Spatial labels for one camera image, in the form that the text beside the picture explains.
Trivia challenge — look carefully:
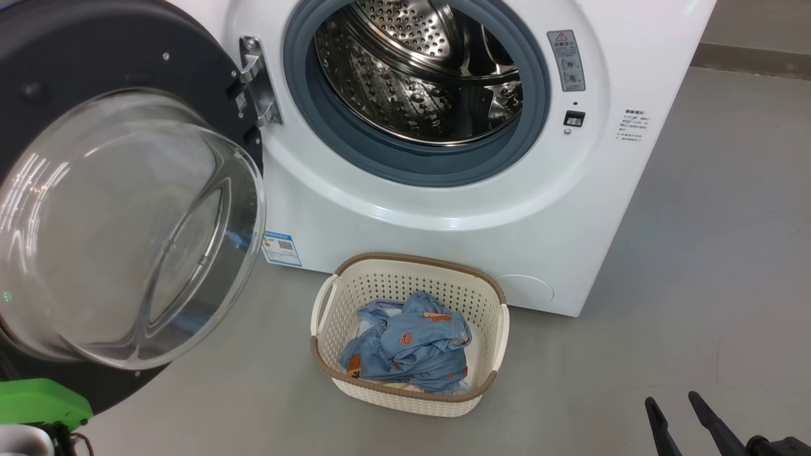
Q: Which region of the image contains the white front-load washing machine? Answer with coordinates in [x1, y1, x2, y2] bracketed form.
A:
[162, 0, 718, 317]

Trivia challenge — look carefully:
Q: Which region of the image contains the blue energy label sticker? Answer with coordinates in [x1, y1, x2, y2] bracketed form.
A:
[262, 231, 303, 268]

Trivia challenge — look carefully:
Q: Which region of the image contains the cream perforated laundry basket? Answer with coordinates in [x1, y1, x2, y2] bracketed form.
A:
[310, 253, 511, 418]

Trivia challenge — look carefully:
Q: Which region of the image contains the black round glass washer door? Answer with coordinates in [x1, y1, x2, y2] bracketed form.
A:
[0, 0, 267, 415]

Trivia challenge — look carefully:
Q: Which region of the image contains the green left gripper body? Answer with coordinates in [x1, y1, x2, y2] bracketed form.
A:
[0, 378, 94, 432]

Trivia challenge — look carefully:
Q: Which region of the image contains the round white filter cover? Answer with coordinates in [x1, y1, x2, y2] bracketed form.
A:
[496, 274, 554, 305]

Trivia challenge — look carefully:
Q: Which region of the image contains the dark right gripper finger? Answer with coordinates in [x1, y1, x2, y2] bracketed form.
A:
[688, 391, 748, 456]
[645, 397, 684, 456]

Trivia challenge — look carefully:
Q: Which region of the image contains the cream blue orange garment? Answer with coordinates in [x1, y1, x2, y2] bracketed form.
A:
[357, 308, 473, 395]

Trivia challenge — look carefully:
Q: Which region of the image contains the blue garment with orange patches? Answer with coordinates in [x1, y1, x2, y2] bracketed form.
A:
[340, 291, 473, 393]

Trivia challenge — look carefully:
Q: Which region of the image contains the grey warning sticker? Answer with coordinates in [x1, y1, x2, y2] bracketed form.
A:
[547, 30, 586, 92]

